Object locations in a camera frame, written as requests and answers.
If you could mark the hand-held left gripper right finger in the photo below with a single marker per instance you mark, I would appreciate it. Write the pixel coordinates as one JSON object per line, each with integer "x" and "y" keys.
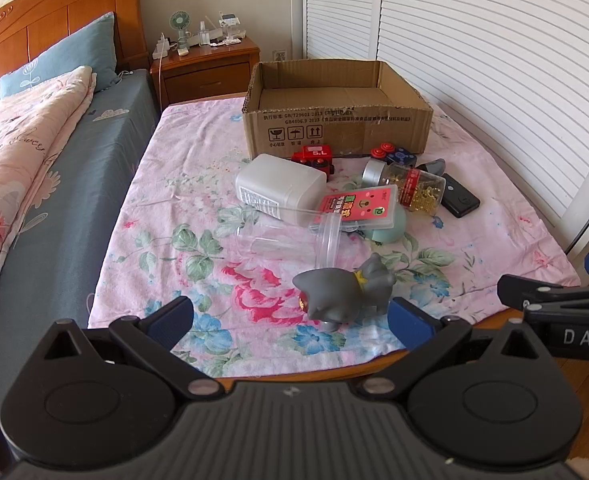
{"x": 409, "y": 322}

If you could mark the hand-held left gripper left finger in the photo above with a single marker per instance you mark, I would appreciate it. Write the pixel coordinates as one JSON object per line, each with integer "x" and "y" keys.
{"x": 172, "y": 317}

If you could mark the grey cat toy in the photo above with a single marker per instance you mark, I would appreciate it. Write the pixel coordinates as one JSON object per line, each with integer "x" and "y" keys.
{"x": 339, "y": 290}

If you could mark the green round toy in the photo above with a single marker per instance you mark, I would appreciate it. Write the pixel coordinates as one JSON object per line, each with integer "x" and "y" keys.
{"x": 389, "y": 232}

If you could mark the black case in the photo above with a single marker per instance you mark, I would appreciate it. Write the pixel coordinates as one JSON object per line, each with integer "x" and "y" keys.
{"x": 459, "y": 197}

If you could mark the pink card case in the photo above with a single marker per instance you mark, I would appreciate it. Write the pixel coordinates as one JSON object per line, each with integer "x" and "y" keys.
{"x": 357, "y": 207}

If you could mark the clear plastic jar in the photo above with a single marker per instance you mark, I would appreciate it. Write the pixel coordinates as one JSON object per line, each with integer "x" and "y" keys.
{"x": 284, "y": 242}

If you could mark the white plastic jar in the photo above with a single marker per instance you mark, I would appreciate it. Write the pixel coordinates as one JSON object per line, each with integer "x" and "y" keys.
{"x": 279, "y": 182}

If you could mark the brown cardboard box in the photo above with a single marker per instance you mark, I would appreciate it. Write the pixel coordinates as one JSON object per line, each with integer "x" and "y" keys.
{"x": 334, "y": 125}

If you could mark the capsule bottle with silver lid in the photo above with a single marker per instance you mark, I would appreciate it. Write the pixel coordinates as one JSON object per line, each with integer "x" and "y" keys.
{"x": 417, "y": 187}

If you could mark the dark grey shark toy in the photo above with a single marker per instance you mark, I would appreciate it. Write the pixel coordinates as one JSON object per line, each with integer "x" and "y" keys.
{"x": 432, "y": 166}

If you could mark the blue toy train red wheels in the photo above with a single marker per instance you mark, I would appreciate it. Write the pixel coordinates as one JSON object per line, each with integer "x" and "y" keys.
{"x": 399, "y": 155}

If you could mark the blue bed sheet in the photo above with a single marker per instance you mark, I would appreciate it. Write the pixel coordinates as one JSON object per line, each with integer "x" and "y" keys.
{"x": 74, "y": 160}

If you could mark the wide white louvred door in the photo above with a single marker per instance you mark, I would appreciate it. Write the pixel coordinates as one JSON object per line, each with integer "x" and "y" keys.
{"x": 499, "y": 60}

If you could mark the pink quilt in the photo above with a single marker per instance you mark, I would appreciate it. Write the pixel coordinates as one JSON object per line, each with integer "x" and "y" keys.
{"x": 19, "y": 135}

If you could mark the wooden nightstand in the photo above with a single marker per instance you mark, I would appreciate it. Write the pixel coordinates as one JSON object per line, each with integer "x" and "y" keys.
{"x": 204, "y": 80}

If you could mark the white power strip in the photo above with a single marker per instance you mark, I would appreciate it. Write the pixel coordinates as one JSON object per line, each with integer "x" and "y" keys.
{"x": 162, "y": 47}

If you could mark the blue pillow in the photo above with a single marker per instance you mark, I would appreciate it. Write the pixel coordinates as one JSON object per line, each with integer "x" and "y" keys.
{"x": 64, "y": 55}

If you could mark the clear small bottle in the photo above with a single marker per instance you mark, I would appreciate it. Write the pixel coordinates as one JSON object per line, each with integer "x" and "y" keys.
{"x": 204, "y": 35}

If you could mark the small green desk fan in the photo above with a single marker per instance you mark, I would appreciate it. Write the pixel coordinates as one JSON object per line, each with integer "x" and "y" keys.
{"x": 179, "y": 22}

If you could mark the white phone stand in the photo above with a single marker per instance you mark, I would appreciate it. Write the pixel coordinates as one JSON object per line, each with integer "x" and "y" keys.
{"x": 229, "y": 27}

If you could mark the wooden headboard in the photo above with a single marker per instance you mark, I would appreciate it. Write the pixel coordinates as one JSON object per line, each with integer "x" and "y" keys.
{"x": 49, "y": 25}

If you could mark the narrow white louvred door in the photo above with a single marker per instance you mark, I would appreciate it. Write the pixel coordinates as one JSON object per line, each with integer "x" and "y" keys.
{"x": 342, "y": 10}

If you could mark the white wall socket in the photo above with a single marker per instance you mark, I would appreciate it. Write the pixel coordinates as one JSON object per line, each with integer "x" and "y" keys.
{"x": 280, "y": 55}

